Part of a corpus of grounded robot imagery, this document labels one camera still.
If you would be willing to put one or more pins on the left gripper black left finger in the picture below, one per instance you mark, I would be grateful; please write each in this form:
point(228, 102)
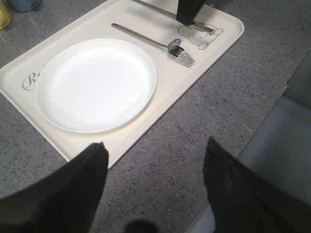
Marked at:
point(64, 202)

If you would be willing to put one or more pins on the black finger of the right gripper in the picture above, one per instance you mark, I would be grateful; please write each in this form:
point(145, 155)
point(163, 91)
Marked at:
point(187, 10)

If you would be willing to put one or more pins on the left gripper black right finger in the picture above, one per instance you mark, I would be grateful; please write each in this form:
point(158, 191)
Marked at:
point(243, 202)

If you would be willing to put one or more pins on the silver metal chopsticks pair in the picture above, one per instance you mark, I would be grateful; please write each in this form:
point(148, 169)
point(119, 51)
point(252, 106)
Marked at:
point(199, 26)

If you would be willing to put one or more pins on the silver metal fork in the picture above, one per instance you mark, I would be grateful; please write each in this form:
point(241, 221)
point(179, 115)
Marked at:
point(173, 48)

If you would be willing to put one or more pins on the white round plate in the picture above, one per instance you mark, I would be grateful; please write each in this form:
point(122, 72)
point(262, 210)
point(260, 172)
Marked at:
point(96, 85)

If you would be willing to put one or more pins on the cream rabbit serving tray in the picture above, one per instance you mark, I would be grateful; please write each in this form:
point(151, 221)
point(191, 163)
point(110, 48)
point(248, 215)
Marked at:
point(18, 79)

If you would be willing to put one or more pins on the blue enamel mug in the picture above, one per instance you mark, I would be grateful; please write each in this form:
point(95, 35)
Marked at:
point(22, 6)

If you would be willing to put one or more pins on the yellow enamel mug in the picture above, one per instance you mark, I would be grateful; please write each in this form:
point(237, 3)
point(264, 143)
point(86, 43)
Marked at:
point(5, 15)

